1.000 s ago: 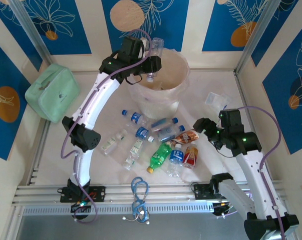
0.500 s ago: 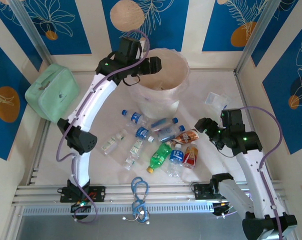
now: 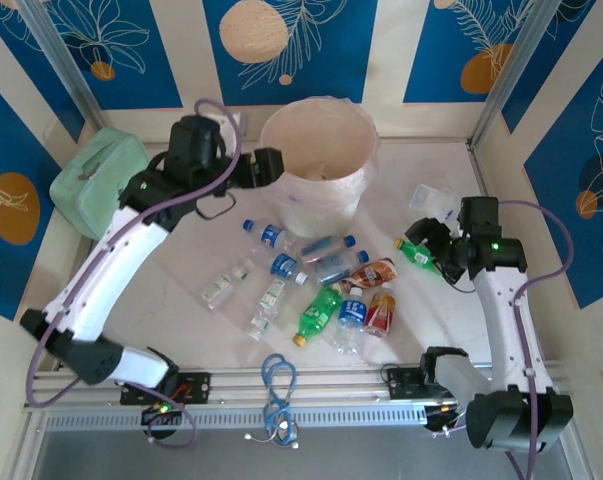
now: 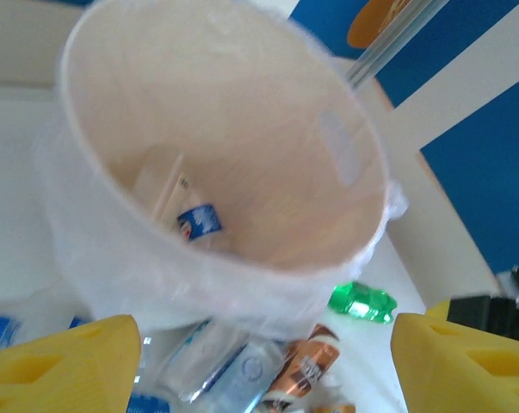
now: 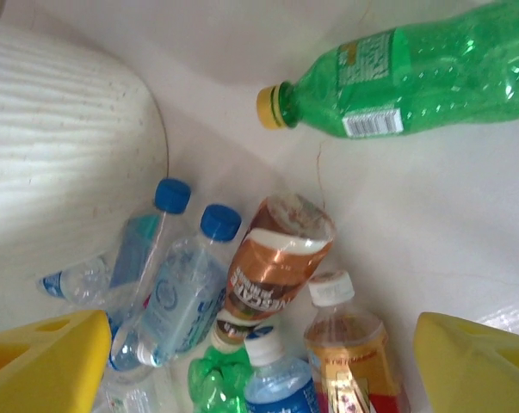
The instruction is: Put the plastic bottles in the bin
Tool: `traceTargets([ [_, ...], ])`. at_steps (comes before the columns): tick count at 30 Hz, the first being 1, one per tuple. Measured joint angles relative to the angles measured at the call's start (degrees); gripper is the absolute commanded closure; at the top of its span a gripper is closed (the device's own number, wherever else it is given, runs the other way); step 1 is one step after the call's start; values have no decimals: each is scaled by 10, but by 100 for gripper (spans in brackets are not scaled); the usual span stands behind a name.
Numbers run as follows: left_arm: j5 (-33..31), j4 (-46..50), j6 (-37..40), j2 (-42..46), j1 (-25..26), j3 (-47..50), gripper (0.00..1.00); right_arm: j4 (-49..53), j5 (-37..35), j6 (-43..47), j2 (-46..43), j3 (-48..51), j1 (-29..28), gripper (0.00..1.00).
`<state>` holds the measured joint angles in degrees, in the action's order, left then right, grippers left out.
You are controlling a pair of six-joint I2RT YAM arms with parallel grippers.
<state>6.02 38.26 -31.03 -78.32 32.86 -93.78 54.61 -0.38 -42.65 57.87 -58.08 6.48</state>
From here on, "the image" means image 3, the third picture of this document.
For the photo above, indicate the clear plastic bag blue print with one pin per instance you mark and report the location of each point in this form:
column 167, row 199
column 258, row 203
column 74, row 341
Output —
column 431, row 197

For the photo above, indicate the small bottle green white label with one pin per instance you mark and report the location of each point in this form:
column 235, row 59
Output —
column 218, row 290

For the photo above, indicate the water bottle blue label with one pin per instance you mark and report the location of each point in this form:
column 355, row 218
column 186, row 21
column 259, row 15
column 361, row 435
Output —
column 351, row 312

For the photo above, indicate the green plastic bottle yellow cap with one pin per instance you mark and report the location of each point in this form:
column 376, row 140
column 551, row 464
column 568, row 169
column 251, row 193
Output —
column 318, row 310
column 416, row 255

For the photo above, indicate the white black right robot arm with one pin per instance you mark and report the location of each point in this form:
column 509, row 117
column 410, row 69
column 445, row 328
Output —
column 501, row 320

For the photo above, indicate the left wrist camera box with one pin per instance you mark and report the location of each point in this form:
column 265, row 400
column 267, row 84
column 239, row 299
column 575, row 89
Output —
column 241, row 121

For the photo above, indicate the white plastic waste bin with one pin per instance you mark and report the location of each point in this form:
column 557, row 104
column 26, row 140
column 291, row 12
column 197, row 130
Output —
column 311, row 225

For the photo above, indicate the red orange label bottle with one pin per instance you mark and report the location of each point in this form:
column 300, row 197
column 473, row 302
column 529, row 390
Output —
column 381, row 310

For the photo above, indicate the clear bottle teal label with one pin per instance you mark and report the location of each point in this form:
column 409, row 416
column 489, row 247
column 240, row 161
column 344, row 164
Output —
column 323, row 247

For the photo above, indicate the aluminium frame post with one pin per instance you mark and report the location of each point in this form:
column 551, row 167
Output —
column 511, row 75
column 61, row 60

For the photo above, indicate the slim bottle green white label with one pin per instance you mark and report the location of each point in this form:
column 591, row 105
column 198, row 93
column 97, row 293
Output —
column 270, row 297

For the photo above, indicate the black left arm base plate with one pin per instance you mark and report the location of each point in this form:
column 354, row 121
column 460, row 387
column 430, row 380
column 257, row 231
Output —
column 201, row 387

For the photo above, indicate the aluminium mounting rail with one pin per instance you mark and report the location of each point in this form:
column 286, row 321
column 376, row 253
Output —
column 331, row 382

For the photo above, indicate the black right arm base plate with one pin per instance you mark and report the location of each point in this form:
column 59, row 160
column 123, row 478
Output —
column 403, row 382

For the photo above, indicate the mint green zipped pouch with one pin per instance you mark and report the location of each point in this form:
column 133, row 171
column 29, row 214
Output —
column 86, row 190

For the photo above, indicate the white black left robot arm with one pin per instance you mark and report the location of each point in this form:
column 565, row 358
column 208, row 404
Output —
column 111, row 265

